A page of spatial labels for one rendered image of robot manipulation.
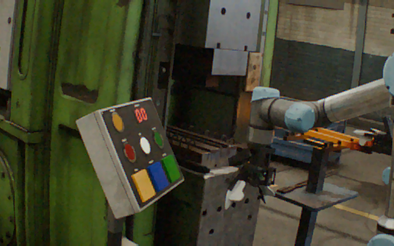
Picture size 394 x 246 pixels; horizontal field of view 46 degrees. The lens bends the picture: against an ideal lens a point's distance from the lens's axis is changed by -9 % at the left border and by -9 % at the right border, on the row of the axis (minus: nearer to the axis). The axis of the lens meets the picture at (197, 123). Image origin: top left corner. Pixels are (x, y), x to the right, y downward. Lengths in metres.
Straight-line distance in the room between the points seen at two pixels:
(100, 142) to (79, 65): 0.75
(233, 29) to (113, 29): 0.45
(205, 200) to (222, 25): 0.64
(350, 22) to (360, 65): 0.91
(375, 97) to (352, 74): 8.61
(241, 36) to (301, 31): 8.62
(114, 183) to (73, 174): 0.79
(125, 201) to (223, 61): 0.76
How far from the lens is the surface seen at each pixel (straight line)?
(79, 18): 2.00
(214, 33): 1.78
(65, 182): 2.12
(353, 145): 2.18
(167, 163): 1.49
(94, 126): 1.28
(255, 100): 1.36
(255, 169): 1.37
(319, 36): 10.29
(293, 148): 5.78
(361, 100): 1.31
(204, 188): 1.82
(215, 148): 1.91
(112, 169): 1.28
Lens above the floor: 1.43
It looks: 11 degrees down
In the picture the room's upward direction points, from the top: 7 degrees clockwise
